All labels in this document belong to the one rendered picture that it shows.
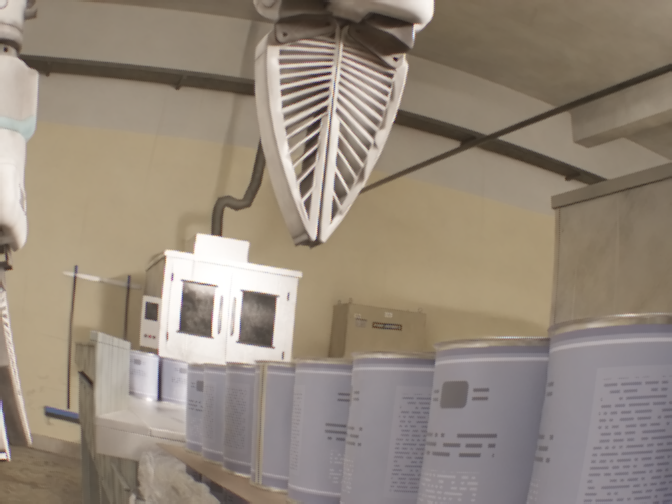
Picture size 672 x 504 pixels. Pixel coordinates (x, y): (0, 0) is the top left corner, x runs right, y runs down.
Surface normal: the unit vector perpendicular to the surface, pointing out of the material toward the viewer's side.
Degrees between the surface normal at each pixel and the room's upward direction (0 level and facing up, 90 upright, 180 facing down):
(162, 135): 90
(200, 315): 90
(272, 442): 89
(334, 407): 88
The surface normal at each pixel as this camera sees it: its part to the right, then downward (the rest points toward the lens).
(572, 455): -0.81, -0.18
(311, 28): 0.40, -0.14
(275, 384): -0.58, -0.20
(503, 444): -0.33, -0.20
